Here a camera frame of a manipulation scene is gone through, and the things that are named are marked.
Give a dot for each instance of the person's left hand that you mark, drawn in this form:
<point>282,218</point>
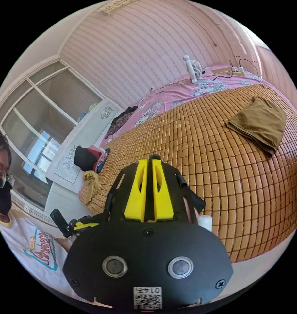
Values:
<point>63,242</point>

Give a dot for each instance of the small white fan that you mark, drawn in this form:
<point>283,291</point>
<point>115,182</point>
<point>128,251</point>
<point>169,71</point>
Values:
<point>194,68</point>

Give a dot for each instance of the bed with woven mat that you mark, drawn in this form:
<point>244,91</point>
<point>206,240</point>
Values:
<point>212,186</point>

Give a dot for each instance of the white cupboard with floral print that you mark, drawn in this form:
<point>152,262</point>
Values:
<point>89,137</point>

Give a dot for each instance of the pile of clothes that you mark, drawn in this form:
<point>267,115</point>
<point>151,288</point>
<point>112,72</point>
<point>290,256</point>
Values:
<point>87,158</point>

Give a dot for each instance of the folded brown garment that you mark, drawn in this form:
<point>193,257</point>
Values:
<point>259,123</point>

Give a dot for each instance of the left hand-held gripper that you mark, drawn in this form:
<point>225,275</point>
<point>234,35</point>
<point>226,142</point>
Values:
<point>76,222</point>

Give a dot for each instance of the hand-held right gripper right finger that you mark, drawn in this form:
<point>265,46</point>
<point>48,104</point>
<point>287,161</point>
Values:
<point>163,198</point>

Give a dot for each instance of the window with white frame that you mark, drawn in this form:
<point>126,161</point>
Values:
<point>40,127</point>

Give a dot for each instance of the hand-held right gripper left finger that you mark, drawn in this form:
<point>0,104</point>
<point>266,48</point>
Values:
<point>134,196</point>

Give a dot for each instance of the person's body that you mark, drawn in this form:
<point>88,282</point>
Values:
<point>18,240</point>

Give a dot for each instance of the dark patterned garment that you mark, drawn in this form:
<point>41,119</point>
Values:
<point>120,121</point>

